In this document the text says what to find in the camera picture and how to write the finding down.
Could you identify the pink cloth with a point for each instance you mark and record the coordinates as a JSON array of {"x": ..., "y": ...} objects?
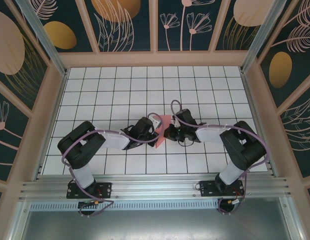
[{"x": 166, "y": 120}]

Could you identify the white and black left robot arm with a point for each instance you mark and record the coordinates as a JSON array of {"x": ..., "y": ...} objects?
[{"x": 115, "y": 141}]

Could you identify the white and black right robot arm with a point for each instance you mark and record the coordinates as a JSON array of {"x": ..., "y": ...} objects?
[{"x": 210, "y": 133}]

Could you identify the grey metal sheet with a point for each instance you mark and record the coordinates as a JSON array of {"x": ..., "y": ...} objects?
[{"x": 157, "y": 227}]

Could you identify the white grid mat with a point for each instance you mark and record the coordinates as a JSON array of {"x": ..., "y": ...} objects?
[{"x": 145, "y": 87}]

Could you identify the aluminium mounting rail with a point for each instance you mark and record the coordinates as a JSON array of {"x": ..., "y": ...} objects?
[{"x": 157, "y": 186}]

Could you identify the aluminium side rail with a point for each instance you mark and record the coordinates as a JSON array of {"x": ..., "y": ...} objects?
[
  {"x": 256, "y": 112},
  {"x": 39, "y": 172}
]

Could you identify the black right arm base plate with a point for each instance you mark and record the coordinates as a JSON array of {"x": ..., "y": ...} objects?
[{"x": 207, "y": 188}]

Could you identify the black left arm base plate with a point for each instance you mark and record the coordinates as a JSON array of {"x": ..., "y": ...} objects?
[{"x": 105, "y": 190}]

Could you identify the aluminium corner post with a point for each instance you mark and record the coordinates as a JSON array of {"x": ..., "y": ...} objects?
[
  {"x": 263, "y": 37},
  {"x": 48, "y": 42}
]

